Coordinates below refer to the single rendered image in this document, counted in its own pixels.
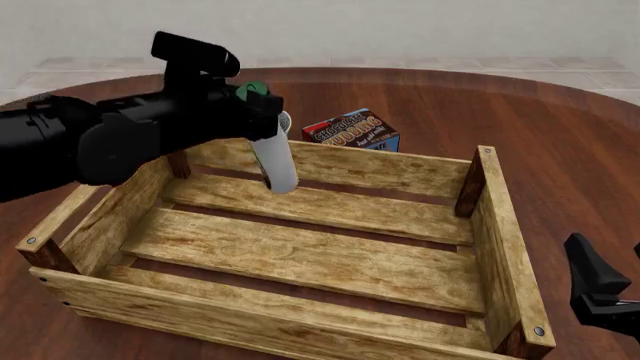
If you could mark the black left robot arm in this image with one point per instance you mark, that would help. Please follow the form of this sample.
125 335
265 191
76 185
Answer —
50 142

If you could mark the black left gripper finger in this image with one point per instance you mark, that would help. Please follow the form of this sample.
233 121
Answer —
264 118

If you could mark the wooden slat tray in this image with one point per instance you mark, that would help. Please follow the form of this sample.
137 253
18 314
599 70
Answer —
320 240

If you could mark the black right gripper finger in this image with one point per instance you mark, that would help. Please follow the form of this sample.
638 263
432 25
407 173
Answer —
595 268
637 250

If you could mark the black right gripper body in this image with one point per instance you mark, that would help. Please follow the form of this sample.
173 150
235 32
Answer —
607 313

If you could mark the white bottle with green cap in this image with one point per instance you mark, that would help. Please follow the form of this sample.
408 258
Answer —
278 165

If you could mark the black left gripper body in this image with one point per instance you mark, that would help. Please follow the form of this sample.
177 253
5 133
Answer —
227 112

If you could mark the chocolate pudding box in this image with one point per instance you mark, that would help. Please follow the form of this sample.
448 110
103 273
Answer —
352 129

